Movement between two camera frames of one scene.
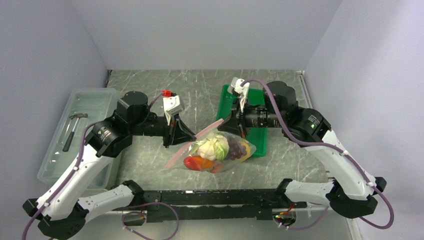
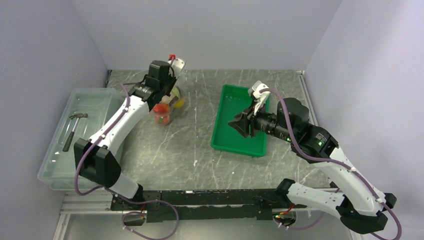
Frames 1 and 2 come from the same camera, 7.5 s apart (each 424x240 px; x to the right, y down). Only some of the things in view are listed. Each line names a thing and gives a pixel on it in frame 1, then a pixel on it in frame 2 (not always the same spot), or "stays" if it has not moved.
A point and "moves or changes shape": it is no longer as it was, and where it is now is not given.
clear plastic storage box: (83, 106) stays
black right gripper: (236, 122) to (241, 123)
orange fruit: (244, 157) moves or changes shape
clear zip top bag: (215, 151) moves or changes shape
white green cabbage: (214, 147) moves or changes shape
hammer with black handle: (66, 146) stays
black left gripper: (177, 133) to (173, 79)
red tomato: (196, 163) to (161, 108)
